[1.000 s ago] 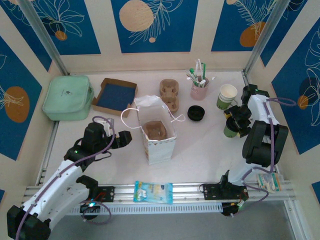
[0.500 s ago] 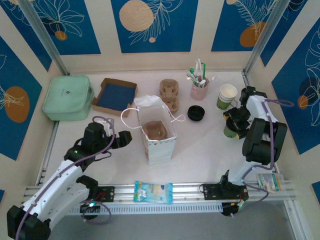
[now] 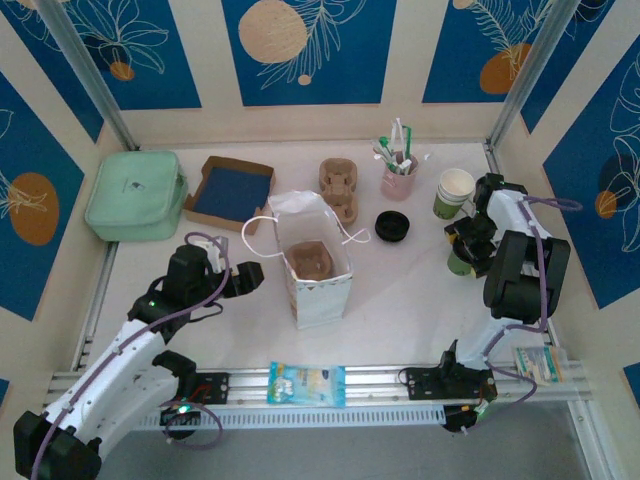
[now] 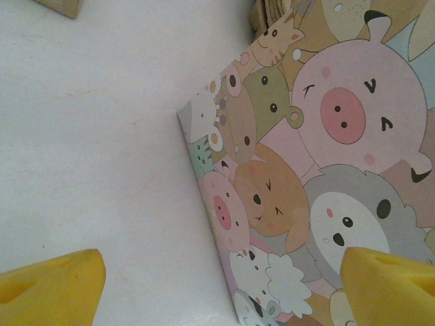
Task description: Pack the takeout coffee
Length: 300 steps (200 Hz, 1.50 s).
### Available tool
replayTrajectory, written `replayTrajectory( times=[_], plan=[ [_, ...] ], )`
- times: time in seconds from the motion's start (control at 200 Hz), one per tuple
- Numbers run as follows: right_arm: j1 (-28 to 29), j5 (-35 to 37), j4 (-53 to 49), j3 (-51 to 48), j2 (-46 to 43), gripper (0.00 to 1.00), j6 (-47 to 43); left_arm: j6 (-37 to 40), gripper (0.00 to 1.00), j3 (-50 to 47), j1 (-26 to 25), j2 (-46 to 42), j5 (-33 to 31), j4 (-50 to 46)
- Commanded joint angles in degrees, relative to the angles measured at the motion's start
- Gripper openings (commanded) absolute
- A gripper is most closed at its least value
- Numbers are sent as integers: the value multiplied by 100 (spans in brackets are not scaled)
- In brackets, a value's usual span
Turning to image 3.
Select green white paper cup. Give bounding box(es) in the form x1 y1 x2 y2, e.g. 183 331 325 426
436 187 474 207
432 192 471 221
438 168 476 200
446 243 477 277

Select cartoon print paper bag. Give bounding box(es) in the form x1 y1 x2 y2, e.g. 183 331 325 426
241 189 371 331

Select stack of black cup lids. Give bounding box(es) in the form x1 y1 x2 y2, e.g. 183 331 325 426
374 210 410 245

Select brown cardboard tray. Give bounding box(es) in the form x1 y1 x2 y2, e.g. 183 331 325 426
183 155 276 235

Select pink metal bucket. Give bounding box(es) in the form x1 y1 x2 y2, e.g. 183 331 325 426
380 154 419 202

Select mint green zip case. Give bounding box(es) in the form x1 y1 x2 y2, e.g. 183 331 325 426
83 150 189 243

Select white paper wrapped straw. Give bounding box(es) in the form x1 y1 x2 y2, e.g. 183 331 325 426
391 117 407 169
370 141 396 174

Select clear teal wipes packet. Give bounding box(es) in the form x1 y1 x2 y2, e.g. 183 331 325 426
514 344 562 387

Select blue yellow snack packet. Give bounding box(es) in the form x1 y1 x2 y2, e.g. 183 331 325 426
268 362 347 408

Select stack of pulp cup carriers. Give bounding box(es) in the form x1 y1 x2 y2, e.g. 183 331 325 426
318 158 361 226

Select black controller box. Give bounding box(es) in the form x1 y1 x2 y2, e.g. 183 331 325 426
442 403 496 435
158 399 202 442

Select wrapped straws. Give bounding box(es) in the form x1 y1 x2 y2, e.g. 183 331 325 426
487 0 584 151

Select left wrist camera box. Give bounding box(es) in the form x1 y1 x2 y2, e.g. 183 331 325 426
189 238 230 274

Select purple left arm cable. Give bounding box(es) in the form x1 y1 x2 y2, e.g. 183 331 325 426
29 232 236 479

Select grey slotted cable duct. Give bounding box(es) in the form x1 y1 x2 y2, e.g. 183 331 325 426
63 404 447 434

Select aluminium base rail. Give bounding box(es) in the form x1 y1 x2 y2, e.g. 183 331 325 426
42 367 586 411

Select aluminium frame post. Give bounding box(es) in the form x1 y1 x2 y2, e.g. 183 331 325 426
35 0 140 151

